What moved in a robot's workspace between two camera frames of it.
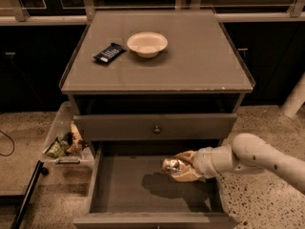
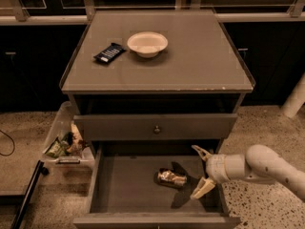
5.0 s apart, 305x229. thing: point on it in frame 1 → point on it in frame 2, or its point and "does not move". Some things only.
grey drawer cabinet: (155, 82) does not move
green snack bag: (57, 149) does not move
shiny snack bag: (172, 166) → (169, 177)
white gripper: (204, 162) → (215, 167)
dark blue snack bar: (111, 52) does not move
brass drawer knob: (156, 131) does not move
